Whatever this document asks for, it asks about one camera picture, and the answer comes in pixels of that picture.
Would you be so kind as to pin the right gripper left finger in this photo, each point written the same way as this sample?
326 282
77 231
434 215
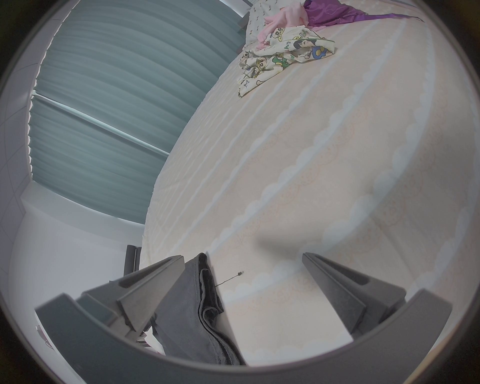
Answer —
148 296

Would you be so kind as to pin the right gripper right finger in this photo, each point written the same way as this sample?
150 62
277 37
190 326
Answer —
333 292

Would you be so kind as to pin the black sleeveless top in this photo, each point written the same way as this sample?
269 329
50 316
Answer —
187 318

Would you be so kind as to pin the bed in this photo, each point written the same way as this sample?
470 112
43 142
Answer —
337 168

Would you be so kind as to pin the dark grey chest of drawers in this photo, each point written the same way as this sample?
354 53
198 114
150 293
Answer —
132 262

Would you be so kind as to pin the blue-green curtain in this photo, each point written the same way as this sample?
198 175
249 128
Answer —
142 75
93 168

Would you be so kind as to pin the cream printed garment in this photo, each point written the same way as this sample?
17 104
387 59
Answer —
285 52

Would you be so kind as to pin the pink garment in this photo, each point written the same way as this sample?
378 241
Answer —
285 18

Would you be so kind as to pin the purple satin garment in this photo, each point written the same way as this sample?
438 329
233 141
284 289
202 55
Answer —
337 11

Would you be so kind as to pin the white printed pillow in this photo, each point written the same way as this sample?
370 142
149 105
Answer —
258 18

